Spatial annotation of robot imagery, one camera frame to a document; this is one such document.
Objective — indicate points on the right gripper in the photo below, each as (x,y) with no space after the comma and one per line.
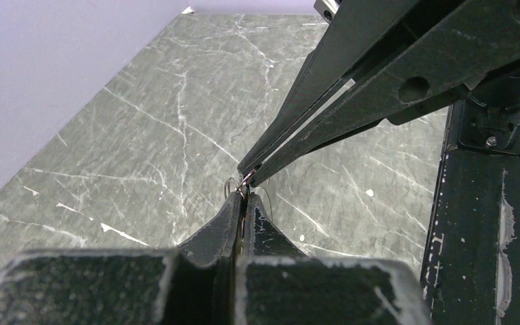
(472,54)

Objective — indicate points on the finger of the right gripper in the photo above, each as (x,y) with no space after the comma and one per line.
(379,29)

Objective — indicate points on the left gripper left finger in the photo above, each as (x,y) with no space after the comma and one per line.
(191,283)

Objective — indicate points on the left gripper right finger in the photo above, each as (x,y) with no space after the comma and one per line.
(276,283)

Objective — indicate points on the large beaded keyring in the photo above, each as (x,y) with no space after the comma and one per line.
(241,186)

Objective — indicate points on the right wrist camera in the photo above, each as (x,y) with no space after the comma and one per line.
(327,8)

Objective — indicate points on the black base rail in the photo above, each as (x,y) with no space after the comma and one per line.
(470,272)

